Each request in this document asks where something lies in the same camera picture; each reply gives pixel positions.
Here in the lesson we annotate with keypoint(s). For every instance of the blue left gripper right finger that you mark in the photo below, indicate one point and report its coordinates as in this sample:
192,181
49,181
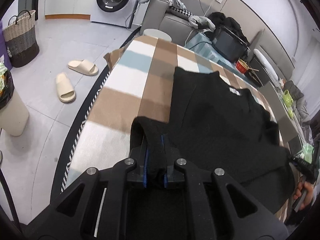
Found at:
173,176

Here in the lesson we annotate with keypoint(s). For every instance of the white washing machine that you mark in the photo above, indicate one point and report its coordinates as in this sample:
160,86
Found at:
114,12

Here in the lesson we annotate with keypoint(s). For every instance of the beige trash bin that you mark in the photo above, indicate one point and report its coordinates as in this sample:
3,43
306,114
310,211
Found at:
14,113

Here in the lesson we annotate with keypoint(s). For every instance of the cream slipper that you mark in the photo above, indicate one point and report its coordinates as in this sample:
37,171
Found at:
84,67
64,88

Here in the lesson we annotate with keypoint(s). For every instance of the grey sofa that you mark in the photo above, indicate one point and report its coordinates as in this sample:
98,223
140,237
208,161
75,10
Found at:
160,16

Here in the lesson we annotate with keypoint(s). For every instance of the purple bag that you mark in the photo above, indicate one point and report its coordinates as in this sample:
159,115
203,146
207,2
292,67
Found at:
3,49

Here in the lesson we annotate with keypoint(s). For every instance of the plaid table cloth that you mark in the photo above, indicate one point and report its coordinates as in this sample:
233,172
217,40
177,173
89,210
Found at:
140,84

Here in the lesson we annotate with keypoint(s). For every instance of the black knit sweater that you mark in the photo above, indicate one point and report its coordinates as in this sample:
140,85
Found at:
237,175

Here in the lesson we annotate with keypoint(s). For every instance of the red instant noodle cup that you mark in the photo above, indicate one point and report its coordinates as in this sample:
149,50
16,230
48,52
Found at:
242,66

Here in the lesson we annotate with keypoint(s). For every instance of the woven laundry basket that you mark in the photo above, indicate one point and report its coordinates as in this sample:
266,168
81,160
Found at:
20,38

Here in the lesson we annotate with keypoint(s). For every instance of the cream slipper near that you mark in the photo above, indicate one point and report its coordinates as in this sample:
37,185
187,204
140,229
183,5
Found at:
64,88

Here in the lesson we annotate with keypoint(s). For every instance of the black rice cooker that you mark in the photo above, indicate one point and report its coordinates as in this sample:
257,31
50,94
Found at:
227,44

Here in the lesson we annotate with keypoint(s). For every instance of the pile of black clothes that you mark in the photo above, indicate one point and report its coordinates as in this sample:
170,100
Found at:
219,19

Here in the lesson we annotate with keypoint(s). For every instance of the person's right hand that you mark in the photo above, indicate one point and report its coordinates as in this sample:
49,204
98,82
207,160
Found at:
304,191

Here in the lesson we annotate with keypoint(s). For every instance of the white round stool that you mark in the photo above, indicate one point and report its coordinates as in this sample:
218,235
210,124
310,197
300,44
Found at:
157,34

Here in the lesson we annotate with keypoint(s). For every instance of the green plastic bag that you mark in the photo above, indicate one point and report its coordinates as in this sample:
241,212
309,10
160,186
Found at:
306,152

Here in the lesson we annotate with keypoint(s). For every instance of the green toy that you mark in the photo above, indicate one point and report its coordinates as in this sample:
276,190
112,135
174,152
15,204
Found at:
288,101

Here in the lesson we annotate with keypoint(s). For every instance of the cream slipper far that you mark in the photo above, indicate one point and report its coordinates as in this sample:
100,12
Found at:
84,67

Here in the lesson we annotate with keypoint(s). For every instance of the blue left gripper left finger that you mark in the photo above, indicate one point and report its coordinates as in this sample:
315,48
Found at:
139,174

